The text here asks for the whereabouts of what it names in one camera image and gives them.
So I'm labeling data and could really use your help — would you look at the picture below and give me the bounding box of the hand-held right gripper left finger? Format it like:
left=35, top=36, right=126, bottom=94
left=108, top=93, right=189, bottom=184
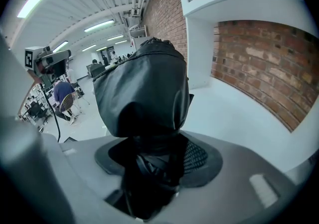
left=0, top=28, right=77, bottom=224

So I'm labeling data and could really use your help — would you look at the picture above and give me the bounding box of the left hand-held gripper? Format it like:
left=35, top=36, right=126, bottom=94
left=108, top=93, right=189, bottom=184
left=24, top=45, right=72, bottom=92

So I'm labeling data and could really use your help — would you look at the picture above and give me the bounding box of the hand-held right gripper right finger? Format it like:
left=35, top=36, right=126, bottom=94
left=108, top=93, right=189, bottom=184
left=59, top=130, right=315, bottom=224

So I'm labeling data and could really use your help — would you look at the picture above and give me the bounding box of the black umbrella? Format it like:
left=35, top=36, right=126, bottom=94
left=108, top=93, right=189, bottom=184
left=91, top=36, right=195, bottom=220

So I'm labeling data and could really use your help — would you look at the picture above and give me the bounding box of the grey office chair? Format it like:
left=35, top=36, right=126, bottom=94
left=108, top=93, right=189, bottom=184
left=86, top=63, right=106, bottom=79

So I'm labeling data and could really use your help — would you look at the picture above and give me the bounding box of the black office chair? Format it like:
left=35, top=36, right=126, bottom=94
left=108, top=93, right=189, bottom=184
left=24, top=102, right=49, bottom=126

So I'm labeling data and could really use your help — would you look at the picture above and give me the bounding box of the white wire chair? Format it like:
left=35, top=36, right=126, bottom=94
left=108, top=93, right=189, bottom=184
left=59, top=93, right=83, bottom=122

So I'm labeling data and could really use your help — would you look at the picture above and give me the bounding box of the black cable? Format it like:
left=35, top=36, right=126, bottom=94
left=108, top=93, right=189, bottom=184
left=41, top=88, right=61, bottom=143

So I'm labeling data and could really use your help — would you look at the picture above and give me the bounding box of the white wall-mounted box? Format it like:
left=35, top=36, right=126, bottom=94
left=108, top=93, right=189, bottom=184
left=129, top=24, right=148, bottom=38

